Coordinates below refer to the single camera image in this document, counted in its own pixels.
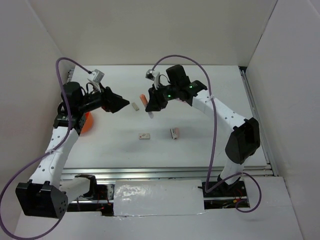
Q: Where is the aluminium front rail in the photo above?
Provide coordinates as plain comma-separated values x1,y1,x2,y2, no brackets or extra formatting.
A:
62,166,273,181

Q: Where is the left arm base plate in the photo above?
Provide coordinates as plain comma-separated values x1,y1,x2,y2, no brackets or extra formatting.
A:
67,184,115,217

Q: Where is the pink mini stapler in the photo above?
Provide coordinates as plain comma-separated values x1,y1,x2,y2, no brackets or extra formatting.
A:
170,127,180,140

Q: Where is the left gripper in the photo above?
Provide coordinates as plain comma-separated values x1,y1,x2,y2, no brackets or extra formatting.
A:
78,82,130,114

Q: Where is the aluminium right rail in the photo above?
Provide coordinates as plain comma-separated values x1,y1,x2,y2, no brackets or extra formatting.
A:
238,66,280,177

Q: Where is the orange round pen holder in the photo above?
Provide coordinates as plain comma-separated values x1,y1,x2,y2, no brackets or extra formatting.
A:
81,112,94,134

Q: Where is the staples box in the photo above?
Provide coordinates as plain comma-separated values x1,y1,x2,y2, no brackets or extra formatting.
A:
138,133,151,140

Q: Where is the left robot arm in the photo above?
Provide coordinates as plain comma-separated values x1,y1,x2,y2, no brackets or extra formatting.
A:
15,81,130,219

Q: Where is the orange highlighter marker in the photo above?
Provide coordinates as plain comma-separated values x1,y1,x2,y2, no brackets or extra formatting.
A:
139,94,148,107

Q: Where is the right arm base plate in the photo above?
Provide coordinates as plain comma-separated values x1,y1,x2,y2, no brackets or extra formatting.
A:
198,180,250,210

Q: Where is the beige eraser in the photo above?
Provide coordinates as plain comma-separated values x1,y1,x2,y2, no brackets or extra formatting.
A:
131,102,140,111

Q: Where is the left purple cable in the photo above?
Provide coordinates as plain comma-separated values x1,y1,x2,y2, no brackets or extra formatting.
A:
0,57,92,238

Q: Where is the white cover sheet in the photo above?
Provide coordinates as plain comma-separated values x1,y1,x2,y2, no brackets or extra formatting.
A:
113,179,205,217

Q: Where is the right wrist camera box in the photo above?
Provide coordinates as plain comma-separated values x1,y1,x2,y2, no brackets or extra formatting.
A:
145,69,160,90

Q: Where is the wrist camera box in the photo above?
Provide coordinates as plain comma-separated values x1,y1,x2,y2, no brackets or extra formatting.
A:
87,69,105,85
145,69,160,90

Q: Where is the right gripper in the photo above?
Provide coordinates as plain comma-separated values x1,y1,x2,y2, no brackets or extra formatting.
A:
145,82,179,112

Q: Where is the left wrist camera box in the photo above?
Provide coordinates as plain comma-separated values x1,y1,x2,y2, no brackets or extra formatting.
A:
87,69,105,85

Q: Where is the aluminium rail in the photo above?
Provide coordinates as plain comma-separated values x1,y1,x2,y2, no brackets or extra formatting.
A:
238,66,280,177
62,166,273,181

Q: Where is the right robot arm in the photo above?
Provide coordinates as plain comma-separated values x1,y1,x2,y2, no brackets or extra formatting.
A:
145,65,261,196

